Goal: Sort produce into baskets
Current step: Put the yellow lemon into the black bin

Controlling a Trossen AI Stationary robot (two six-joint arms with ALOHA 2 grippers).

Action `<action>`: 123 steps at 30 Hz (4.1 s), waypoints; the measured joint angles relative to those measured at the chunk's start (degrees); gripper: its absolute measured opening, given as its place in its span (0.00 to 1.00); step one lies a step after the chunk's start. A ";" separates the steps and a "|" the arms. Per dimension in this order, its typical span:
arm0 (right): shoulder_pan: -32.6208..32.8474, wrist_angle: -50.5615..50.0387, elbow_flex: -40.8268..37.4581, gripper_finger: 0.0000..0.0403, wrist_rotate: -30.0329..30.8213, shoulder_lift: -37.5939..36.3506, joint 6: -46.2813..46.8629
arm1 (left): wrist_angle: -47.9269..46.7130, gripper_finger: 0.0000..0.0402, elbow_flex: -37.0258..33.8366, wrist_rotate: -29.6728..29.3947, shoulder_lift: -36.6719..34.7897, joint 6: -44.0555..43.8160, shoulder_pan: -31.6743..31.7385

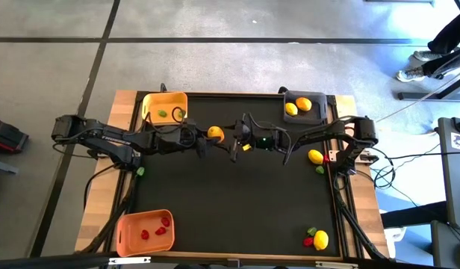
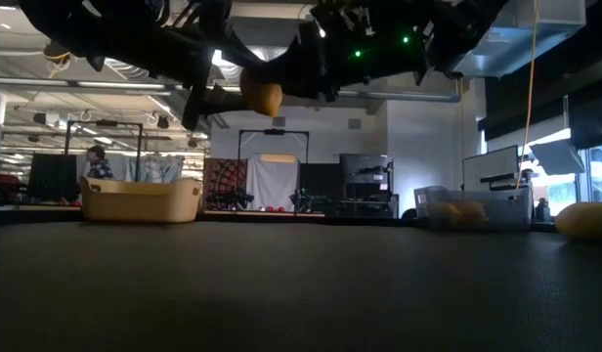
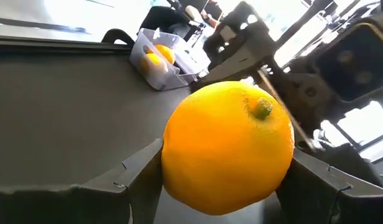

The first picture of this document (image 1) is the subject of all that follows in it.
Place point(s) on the small red pepper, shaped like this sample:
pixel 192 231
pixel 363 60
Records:
pixel 326 158
pixel 160 231
pixel 165 221
pixel 308 241
pixel 145 234

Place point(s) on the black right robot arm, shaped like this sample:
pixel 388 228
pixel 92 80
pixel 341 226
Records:
pixel 327 130

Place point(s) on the white printed paper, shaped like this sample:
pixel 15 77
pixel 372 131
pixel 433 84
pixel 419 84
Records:
pixel 459 142

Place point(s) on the black desk foot bar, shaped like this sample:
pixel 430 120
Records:
pixel 420 96

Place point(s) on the grey stand foot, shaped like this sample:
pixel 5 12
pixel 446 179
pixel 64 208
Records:
pixel 0 166

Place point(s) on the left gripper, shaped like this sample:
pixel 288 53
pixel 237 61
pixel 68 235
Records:
pixel 181 136

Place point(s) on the black table mat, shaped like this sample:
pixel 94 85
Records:
pixel 233 209

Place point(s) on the white metal bracket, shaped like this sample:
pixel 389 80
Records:
pixel 129 260
pixel 332 155
pixel 336 265
pixel 136 153

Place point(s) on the black rig beam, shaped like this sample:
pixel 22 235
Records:
pixel 47 261

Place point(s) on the grey plastic basket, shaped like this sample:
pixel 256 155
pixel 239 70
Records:
pixel 312 116

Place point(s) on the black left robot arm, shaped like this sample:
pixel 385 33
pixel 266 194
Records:
pixel 110 137

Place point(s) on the red and black case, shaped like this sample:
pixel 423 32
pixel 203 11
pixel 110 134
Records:
pixel 6 136

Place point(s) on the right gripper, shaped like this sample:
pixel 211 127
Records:
pixel 260 140

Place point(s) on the small green pepper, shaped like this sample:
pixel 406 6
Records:
pixel 140 171
pixel 182 114
pixel 320 169
pixel 162 113
pixel 311 231

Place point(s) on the person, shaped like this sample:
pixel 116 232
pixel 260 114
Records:
pixel 448 37

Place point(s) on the person's shoe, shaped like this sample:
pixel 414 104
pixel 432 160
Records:
pixel 411 74
pixel 426 55

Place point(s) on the yellow lemon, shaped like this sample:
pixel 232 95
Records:
pixel 321 240
pixel 215 133
pixel 303 104
pixel 316 157
pixel 291 108

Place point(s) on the yellow plastic basket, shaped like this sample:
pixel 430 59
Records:
pixel 164 102

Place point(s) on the orange plastic basket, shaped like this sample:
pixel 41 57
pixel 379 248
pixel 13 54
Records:
pixel 133 243

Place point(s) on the grey desk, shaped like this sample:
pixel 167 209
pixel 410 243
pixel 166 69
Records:
pixel 456 179

